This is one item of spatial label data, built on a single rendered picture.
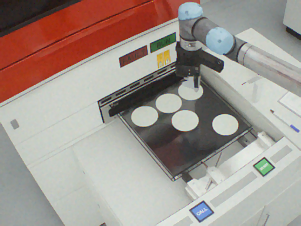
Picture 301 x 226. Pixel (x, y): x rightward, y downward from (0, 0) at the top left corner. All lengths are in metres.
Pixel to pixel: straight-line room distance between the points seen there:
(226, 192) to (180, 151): 0.26
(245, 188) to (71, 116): 0.68
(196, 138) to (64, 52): 0.56
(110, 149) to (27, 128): 0.34
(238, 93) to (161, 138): 0.34
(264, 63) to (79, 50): 0.57
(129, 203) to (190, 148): 0.29
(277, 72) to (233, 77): 0.42
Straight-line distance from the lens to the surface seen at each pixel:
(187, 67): 1.24
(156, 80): 1.49
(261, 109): 1.37
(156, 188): 1.33
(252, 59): 1.12
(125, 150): 1.43
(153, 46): 1.39
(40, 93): 1.26
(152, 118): 1.41
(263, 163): 1.23
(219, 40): 1.05
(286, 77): 1.07
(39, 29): 1.07
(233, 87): 1.43
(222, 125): 1.39
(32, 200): 2.41
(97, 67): 1.31
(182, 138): 1.35
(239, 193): 1.16
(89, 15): 1.12
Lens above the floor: 1.97
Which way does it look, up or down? 48 degrees down
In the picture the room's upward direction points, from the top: 7 degrees counter-clockwise
